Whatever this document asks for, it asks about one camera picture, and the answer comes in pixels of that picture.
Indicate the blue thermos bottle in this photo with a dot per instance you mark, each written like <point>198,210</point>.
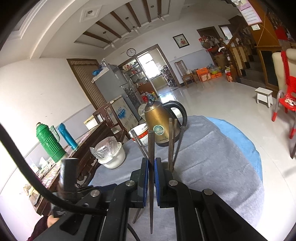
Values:
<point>67,137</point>

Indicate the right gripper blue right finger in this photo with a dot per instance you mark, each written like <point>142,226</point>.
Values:
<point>170,192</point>

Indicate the grey refrigerator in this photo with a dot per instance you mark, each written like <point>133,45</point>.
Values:
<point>120,93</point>

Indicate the white bowl with plastic bag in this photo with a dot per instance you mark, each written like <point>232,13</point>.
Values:
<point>109,153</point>

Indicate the left hand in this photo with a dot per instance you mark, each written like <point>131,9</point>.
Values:
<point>51,220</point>

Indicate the golden electric kettle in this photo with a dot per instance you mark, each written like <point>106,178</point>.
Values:
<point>157,116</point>

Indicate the white small stool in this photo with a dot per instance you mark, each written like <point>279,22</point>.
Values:
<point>264,95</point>

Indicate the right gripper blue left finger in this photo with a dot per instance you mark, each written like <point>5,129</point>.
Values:
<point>138,185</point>

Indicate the wall calendar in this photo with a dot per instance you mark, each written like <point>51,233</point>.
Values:
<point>248,12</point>

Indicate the round wall clock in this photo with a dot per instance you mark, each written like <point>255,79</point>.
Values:
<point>131,52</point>

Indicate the framed flower picture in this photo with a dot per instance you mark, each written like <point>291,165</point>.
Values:
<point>181,41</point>

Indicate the orange box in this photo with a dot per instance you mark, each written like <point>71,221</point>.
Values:
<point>203,74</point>

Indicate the dark grey utensil cup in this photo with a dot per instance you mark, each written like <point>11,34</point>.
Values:
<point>167,167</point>

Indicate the dark wooden sideboard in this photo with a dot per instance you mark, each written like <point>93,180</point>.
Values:
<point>87,163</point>

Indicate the stacked red white bowls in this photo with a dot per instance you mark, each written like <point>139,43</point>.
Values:
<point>142,131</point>

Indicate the wooden chair far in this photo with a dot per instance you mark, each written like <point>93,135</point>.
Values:
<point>185,73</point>

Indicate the red plastic chair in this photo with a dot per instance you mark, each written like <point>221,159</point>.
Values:
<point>285,96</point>

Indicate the green thermos jug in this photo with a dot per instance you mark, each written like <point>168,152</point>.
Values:
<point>50,141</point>

